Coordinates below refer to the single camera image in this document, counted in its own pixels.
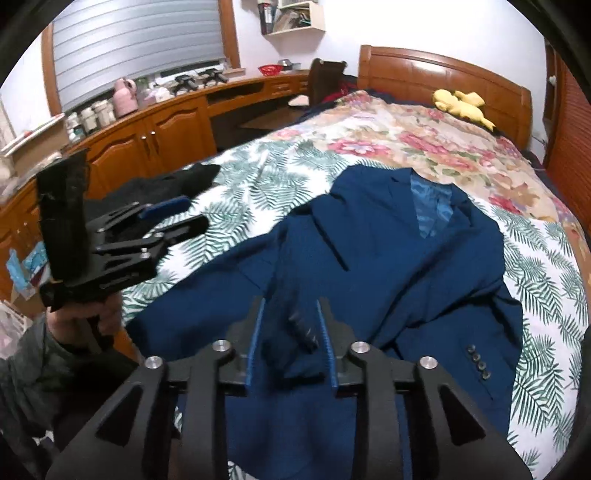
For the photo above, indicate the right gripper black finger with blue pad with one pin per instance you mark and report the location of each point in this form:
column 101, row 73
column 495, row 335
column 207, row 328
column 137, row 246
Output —
column 167, row 418
column 412, row 418

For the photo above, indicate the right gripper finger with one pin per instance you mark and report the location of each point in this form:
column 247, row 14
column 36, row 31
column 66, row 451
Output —
column 182, row 231
column 165, row 209

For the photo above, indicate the navy blue suit jacket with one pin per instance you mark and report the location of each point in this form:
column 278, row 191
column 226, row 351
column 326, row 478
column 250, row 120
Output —
column 414, row 267

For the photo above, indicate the grey-green jacket sleeve forearm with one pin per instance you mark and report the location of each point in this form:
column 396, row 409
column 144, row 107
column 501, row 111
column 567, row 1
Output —
column 32, row 380

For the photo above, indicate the person's left hand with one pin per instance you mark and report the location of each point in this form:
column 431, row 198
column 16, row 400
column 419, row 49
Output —
column 67, row 324

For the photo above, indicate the black folded garment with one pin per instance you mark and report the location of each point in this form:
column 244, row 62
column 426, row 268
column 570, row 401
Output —
column 184, row 182

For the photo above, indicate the wooden desk with cabinets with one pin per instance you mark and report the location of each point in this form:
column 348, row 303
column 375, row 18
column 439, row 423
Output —
column 176, row 132

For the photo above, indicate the floral and fern bedspread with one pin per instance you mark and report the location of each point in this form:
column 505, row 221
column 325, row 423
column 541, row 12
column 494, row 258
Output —
column 547, row 259

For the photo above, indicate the white jars on desk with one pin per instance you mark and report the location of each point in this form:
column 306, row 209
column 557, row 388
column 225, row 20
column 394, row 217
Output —
column 89, row 120

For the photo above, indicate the pink thermos jug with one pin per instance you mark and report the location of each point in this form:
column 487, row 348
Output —
column 124, row 97

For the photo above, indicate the black gripper tool on desk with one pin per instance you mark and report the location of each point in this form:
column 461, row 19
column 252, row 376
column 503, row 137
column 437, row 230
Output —
column 183, row 84

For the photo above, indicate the red bowl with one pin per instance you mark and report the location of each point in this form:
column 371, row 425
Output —
column 270, row 70

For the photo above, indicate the grey window blind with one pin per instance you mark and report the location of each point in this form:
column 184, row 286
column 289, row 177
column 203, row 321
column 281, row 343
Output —
column 96, row 43

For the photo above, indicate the dark wooden chair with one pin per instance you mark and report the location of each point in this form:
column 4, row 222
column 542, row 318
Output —
column 324, row 80

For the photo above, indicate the wooden bed headboard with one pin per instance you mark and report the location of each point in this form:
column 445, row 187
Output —
column 411, row 75

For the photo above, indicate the yellow plush toy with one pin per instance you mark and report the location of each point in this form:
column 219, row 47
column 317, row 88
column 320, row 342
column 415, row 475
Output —
column 463, row 106

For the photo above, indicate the wooden louvred wardrobe door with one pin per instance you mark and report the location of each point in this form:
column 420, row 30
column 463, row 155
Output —
column 567, row 118

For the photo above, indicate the white wall shelf unit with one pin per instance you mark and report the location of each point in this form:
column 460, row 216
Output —
column 282, row 17

